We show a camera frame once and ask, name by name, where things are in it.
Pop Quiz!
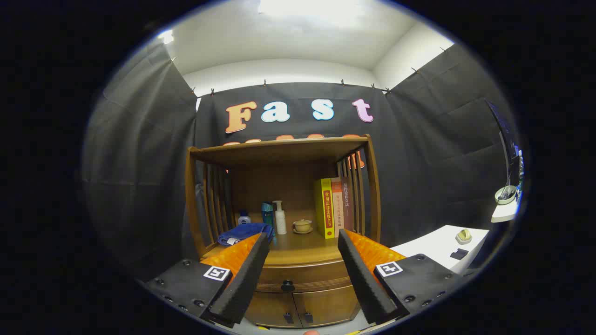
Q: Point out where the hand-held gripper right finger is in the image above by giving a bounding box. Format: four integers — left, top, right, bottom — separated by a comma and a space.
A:
337, 228, 465, 325

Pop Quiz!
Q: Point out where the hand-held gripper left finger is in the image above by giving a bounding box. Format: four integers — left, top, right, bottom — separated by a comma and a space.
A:
143, 232, 271, 328

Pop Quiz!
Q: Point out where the wooden drawer with black knob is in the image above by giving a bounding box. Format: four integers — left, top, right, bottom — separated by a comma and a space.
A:
255, 260, 353, 293

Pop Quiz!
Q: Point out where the wooden cabinet door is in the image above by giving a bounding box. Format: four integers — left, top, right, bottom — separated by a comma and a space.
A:
293, 285, 362, 327
244, 292, 301, 328

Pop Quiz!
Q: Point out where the wooden countertop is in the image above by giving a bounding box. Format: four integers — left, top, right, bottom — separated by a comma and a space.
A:
204, 218, 369, 267

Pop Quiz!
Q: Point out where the white drawer cabinet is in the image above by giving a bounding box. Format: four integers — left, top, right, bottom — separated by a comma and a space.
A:
390, 225, 490, 275

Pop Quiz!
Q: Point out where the wooden cabinet with slatted shelf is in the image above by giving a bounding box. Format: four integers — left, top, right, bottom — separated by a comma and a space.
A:
185, 134, 382, 328

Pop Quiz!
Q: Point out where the folded blue towel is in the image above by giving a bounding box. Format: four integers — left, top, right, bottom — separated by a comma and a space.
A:
217, 222, 275, 246

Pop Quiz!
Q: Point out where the white pump bottle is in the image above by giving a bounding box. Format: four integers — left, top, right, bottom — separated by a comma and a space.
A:
273, 200, 287, 235

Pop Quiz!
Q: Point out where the teal blue bottle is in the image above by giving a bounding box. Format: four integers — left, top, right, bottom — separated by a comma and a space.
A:
261, 201, 275, 235

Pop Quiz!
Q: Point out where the orange spine book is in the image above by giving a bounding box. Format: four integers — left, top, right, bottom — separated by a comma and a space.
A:
331, 177, 344, 232

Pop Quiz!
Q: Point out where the thick yellow book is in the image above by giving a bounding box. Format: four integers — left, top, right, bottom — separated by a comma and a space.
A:
314, 178, 336, 240

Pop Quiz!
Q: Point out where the brown spine book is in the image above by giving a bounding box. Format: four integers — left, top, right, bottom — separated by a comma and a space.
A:
340, 176, 354, 229

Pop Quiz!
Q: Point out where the white side ledge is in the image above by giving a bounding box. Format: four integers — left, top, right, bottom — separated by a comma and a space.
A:
491, 200, 520, 223

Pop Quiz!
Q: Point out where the white bowl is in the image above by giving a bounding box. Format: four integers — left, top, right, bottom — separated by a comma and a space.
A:
494, 185, 517, 205

